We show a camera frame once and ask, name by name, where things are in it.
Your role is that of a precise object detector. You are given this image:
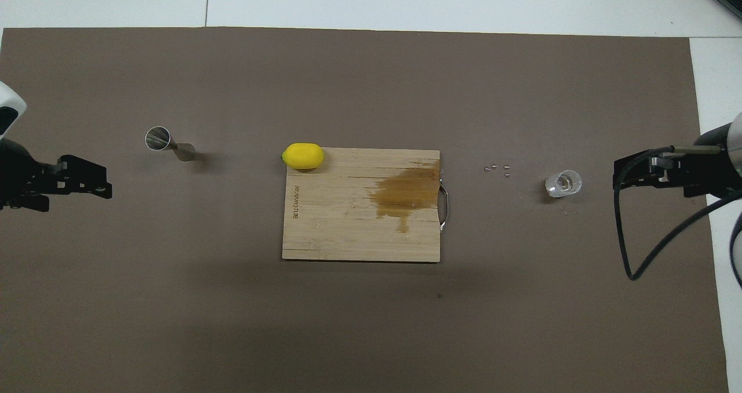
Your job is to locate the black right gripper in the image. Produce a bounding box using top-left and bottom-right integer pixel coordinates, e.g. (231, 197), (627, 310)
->
(613, 123), (742, 199)

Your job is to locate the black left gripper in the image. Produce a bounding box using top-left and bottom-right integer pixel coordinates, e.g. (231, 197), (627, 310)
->
(0, 140), (112, 212)

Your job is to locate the small clear glass cup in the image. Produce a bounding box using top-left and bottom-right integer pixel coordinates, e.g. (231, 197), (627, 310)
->
(544, 170), (582, 198)

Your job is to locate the steel double jigger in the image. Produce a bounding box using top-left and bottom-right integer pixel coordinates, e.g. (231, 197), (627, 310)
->
(145, 126), (197, 162)

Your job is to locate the brown table mat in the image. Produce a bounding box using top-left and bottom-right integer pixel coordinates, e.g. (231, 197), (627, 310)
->
(0, 27), (730, 393)

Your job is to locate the yellow lemon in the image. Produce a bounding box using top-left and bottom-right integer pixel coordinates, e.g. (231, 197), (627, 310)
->
(282, 143), (325, 170)

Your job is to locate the bamboo cutting board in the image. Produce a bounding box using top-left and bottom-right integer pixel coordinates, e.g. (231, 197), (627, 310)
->
(282, 147), (450, 263)

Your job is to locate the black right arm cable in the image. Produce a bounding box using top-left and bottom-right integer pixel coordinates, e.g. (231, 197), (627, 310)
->
(614, 144), (742, 281)

